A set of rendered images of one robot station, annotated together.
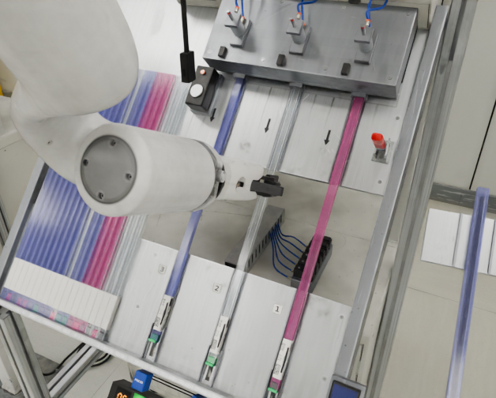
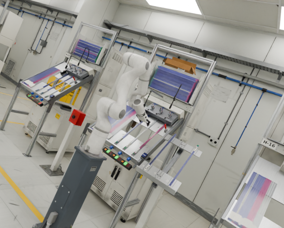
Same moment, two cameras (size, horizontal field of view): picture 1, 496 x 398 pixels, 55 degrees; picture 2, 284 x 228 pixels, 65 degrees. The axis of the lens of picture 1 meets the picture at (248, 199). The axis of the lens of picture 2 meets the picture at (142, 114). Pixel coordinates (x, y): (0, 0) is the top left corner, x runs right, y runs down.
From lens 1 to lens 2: 1.54 m
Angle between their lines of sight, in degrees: 30
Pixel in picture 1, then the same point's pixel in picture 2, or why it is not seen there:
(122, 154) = (139, 101)
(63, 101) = (140, 92)
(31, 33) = (142, 86)
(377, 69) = (169, 119)
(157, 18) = not seen: hidden behind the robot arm
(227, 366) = (127, 149)
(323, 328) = (145, 149)
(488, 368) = not seen: outside the picture
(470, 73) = (201, 164)
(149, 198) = (139, 106)
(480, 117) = (201, 178)
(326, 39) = (164, 113)
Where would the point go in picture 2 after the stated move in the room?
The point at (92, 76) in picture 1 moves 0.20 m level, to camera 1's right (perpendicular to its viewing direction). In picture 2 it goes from (143, 91) to (165, 102)
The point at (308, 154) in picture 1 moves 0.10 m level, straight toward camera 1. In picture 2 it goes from (154, 128) to (152, 128)
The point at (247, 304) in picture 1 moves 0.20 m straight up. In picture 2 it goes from (134, 143) to (144, 124)
